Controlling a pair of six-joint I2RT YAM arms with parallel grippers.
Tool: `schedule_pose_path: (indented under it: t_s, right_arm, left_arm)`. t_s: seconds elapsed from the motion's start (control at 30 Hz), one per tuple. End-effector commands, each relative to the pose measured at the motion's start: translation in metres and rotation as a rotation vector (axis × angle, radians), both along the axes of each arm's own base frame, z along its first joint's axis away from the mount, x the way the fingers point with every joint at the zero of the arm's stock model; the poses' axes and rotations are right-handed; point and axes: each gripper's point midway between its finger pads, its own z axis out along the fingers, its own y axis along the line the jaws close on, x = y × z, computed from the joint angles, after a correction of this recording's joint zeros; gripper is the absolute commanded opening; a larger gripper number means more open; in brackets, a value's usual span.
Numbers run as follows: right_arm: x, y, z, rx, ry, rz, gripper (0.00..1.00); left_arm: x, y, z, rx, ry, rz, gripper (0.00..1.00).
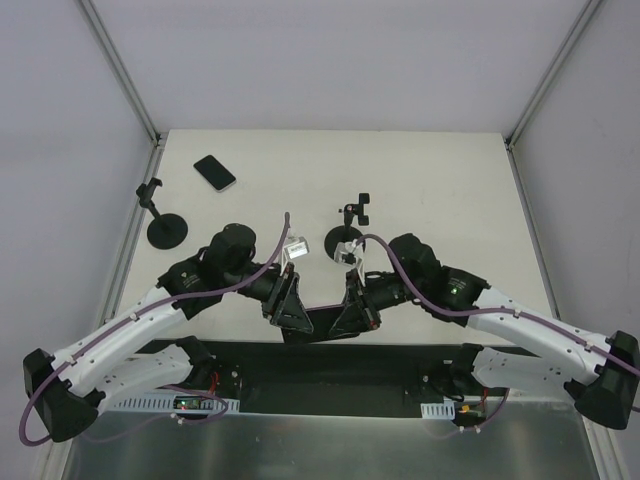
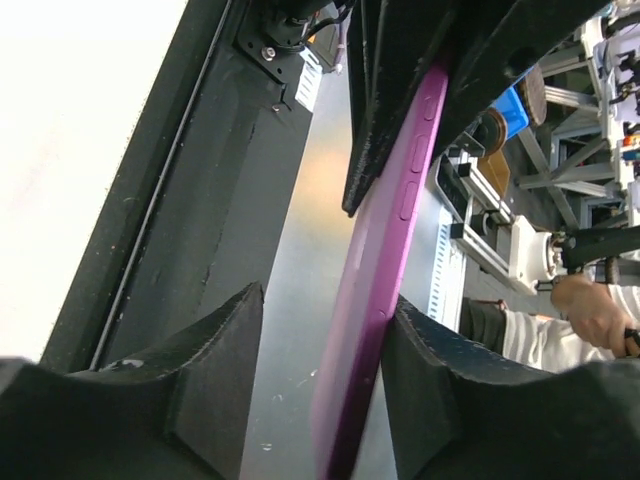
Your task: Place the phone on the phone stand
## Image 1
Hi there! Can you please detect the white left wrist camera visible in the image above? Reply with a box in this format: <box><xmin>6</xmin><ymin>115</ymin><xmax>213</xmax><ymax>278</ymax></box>
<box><xmin>280</xmin><ymin>229</ymin><xmax>310</xmax><ymax>272</ymax></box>

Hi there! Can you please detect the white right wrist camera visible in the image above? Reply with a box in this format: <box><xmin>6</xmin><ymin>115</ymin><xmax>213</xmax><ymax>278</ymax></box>
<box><xmin>333</xmin><ymin>240</ymin><xmax>365</xmax><ymax>274</ymax></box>

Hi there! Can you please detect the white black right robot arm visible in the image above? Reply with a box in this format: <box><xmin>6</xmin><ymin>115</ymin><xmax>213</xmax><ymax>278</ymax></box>
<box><xmin>372</xmin><ymin>233</ymin><xmax>639</xmax><ymax>430</ymax></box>

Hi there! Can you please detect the aluminium frame post left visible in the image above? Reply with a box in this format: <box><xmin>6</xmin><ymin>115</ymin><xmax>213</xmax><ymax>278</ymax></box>
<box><xmin>75</xmin><ymin>0</ymin><xmax>161</xmax><ymax>146</ymax></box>

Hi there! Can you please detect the white cable duct right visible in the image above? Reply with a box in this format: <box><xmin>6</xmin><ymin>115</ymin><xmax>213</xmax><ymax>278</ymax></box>
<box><xmin>420</xmin><ymin>401</ymin><xmax>456</xmax><ymax>421</ymax></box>

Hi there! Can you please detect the black smartphone silver edge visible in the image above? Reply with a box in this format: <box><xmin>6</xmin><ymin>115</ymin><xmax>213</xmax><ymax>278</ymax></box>
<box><xmin>193</xmin><ymin>155</ymin><xmax>237</xmax><ymax>193</ymax></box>

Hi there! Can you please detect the white cable duct left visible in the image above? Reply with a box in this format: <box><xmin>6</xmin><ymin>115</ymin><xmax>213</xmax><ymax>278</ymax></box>
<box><xmin>110</xmin><ymin>392</ymin><xmax>240</xmax><ymax>415</ymax></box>

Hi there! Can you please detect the black phone stand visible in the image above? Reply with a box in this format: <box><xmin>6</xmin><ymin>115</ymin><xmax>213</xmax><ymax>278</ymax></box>
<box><xmin>136</xmin><ymin>177</ymin><xmax>188</xmax><ymax>250</ymax></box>
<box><xmin>324</xmin><ymin>193</ymin><xmax>370</xmax><ymax>260</ymax></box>

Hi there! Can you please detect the black smartphone purple edge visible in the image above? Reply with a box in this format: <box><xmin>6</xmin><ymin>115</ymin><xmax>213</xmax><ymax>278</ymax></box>
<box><xmin>281</xmin><ymin>305</ymin><xmax>360</xmax><ymax>345</ymax></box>

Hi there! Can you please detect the aluminium frame post right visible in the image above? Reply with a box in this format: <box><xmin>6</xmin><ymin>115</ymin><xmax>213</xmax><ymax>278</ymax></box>
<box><xmin>504</xmin><ymin>0</ymin><xmax>606</xmax><ymax>151</ymax></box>

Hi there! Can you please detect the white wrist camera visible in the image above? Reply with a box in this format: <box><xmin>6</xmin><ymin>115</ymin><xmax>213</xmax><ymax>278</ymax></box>
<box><xmin>333</xmin><ymin>240</ymin><xmax>365</xmax><ymax>274</ymax></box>
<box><xmin>280</xmin><ymin>229</ymin><xmax>310</xmax><ymax>272</ymax></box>

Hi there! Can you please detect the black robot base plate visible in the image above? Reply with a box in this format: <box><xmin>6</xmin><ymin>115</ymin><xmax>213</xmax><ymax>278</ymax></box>
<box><xmin>189</xmin><ymin>340</ymin><xmax>506</xmax><ymax>416</ymax></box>

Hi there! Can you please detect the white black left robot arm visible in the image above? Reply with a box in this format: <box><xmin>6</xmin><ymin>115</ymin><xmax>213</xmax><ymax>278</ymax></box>
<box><xmin>19</xmin><ymin>223</ymin><xmax>309</xmax><ymax>446</ymax></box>

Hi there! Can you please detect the aluminium frame post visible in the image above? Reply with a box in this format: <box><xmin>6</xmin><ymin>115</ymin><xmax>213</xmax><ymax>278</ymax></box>
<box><xmin>504</xmin><ymin>0</ymin><xmax>606</xmax><ymax>151</ymax></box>
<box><xmin>75</xmin><ymin>0</ymin><xmax>161</xmax><ymax>146</ymax></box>

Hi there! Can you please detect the white cable duct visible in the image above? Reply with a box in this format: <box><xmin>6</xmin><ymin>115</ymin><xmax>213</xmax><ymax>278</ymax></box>
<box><xmin>420</xmin><ymin>401</ymin><xmax>456</xmax><ymax>421</ymax></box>
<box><xmin>110</xmin><ymin>392</ymin><xmax>240</xmax><ymax>415</ymax></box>

